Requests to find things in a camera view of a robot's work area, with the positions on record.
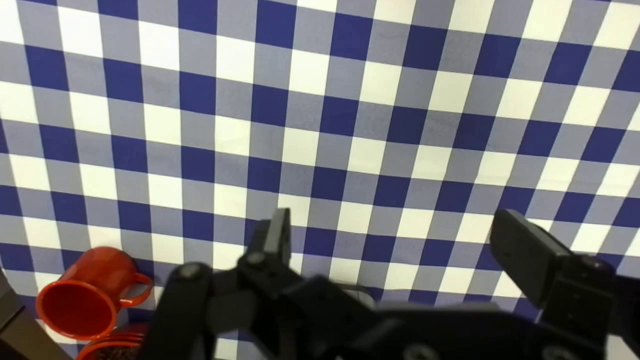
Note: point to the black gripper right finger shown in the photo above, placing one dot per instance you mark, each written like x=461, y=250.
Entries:
x=532, y=256

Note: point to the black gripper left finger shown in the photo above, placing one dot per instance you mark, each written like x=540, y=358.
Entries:
x=274, y=241

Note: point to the blue white checkered tablecloth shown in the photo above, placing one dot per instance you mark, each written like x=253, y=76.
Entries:
x=346, y=133

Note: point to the red plastic bowl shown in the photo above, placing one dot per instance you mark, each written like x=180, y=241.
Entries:
x=114, y=346

